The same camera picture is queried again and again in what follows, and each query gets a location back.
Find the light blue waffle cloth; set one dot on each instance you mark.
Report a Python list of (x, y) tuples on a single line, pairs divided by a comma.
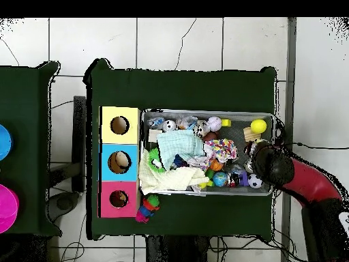
[(180, 144)]

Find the green spiky ball with eyes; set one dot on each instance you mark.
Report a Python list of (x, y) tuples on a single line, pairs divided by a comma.
[(156, 163)]

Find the colourful knotted cloth ball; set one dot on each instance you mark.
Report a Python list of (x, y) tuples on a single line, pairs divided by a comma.
[(222, 148), (200, 162)]

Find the cream waffle cloth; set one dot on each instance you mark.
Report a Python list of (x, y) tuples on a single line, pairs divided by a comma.
[(174, 178)]

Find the multicolour fuzzy caterpillar toy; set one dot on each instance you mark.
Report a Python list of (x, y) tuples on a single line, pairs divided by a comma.
[(148, 208)]

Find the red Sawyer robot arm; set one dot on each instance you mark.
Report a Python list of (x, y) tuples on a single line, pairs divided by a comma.
[(308, 180)]

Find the shallow clear mesh bin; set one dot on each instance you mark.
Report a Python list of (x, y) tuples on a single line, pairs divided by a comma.
[(240, 115)]

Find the crushed soda can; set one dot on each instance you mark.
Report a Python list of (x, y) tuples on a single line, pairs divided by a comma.
[(202, 128)]

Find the white baseball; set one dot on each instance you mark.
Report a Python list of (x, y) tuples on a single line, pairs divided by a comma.
[(214, 124)]

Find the orange toy basketball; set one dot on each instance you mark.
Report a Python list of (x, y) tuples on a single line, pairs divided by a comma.
[(216, 165)]

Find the dark green table cloth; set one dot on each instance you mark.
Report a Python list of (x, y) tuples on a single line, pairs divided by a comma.
[(185, 90)]

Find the blue globe ball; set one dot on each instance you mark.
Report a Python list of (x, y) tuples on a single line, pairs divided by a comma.
[(220, 179)]

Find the plain yellow ball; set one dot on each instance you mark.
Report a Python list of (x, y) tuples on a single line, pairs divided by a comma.
[(258, 126)]

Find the black and white soccer ball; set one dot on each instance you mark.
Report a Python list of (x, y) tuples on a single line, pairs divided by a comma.
[(255, 181)]

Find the black chair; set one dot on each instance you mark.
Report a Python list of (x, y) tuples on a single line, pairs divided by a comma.
[(79, 122)]

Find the dark green side table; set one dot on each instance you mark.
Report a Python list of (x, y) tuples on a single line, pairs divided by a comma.
[(27, 109)]

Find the blue bowl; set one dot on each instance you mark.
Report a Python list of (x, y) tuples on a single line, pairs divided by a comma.
[(5, 142)]

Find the pink bowl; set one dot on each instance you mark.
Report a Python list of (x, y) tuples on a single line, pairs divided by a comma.
[(7, 208)]

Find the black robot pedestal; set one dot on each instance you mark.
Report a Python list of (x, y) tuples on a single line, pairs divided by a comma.
[(177, 251)]

